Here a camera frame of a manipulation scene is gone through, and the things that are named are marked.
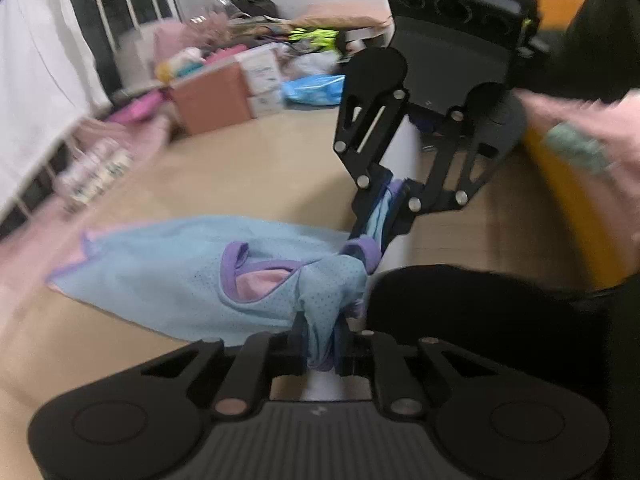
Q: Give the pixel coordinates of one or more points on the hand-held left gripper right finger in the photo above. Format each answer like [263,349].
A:
[342,355]

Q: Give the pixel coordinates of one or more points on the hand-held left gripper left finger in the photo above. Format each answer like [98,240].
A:
[299,347]

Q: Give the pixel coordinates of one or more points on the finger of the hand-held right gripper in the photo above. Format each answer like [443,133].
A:
[362,170]
[440,195]

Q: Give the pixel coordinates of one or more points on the pink blue purple-trimmed garment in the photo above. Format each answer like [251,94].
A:
[175,270]

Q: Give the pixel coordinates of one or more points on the person's right forearm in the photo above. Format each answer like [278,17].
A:
[600,25]

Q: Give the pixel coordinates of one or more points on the blue plastic bag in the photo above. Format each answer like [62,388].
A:
[312,89]

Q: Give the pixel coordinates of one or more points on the orange wooden furniture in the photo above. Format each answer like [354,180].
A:
[565,200]

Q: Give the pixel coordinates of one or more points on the person's leg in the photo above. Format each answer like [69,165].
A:
[500,310]

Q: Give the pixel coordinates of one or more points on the yellow-green cloth item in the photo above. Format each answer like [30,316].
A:
[315,37]

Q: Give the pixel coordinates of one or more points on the white printed carton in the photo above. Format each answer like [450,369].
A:
[262,75]

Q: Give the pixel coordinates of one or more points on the pink printed cloth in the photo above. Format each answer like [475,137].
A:
[600,125]

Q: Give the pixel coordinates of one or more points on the brown-pink box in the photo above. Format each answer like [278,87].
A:
[212,100]

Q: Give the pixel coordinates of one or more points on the black backpack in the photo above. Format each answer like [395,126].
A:
[252,7]

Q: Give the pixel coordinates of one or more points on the yellow plush toy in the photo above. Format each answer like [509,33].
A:
[180,62]

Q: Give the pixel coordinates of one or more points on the pink flat case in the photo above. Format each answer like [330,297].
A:
[137,108]

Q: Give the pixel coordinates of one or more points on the pink blanket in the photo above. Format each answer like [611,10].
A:
[125,135]

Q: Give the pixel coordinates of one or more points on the cream green-flower folded garment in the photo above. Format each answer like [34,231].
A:
[95,185]

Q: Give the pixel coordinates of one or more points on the white hanging towel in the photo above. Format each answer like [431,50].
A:
[35,85]

